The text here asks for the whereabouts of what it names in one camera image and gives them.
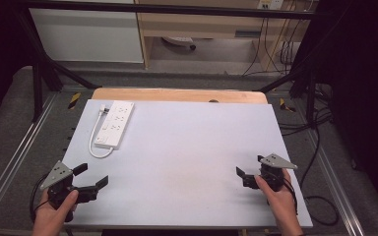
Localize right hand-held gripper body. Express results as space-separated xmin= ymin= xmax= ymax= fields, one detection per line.
xmin=257 ymin=152 xmax=299 ymax=193

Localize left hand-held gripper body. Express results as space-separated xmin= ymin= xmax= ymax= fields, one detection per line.
xmin=39 ymin=160 xmax=80 ymax=211

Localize person's right hand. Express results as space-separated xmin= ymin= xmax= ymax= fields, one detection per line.
xmin=254 ymin=169 xmax=305 ymax=236

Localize person's left hand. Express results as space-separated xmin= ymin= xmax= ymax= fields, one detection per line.
xmin=31 ymin=189 xmax=80 ymax=236

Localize white power strip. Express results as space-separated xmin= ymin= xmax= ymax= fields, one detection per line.
xmin=94 ymin=99 xmax=136 ymax=151

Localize wooden table board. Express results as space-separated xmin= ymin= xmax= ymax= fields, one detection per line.
xmin=91 ymin=87 xmax=269 ymax=105

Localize black curtain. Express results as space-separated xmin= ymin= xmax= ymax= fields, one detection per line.
xmin=310 ymin=0 xmax=378 ymax=219
xmin=0 ymin=0 xmax=35 ymax=127

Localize white cabinet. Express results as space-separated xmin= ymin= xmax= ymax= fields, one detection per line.
xmin=29 ymin=0 xmax=145 ymax=64

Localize white device with black wheel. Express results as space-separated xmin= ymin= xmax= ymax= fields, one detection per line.
xmin=161 ymin=35 xmax=198 ymax=51

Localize wooden desk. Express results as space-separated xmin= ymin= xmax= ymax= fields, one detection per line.
xmin=134 ymin=0 xmax=313 ymax=71

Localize white power strip cable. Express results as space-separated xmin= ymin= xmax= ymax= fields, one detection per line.
xmin=88 ymin=103 xmax=115 ymax=160

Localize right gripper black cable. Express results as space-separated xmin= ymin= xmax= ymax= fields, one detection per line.
xmin=283 ymin=178 xmax=300 ymax=216

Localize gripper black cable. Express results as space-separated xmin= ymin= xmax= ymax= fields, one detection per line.
xmin=29 ymin=172 xmax=52 ymax=224
xmin=283 ymin=178 xmax=300 ymax=216

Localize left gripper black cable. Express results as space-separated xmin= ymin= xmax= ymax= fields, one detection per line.
xmin=29 ymin=172 xmax=52 ymax=224

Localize aluminium rail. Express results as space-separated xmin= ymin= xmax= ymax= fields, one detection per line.
xmin=303 ymin=130 xmax=366 ymax=236
xmin=0 ymin=92 xmax=59 ymax=224

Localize long black floor cable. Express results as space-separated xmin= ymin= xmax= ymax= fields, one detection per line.
xmin=299 ymin=127 xmax=341 ymax=227

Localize bundle of black floor cables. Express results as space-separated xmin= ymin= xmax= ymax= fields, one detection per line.
xmin=277 ymin=83 xmax=335 ymax=138

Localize hanging black cables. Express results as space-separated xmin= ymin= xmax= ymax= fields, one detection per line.
xmin=241 ymin=17 xmax=302 ymax=77

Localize white wall socket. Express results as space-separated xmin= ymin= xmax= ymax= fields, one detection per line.
xmin=257 ymin=0 xmax=285 ymax=11

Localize black metal frame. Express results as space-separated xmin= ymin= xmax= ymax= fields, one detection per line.
xmin=13 ymin=0 xmax=330 ymax=124

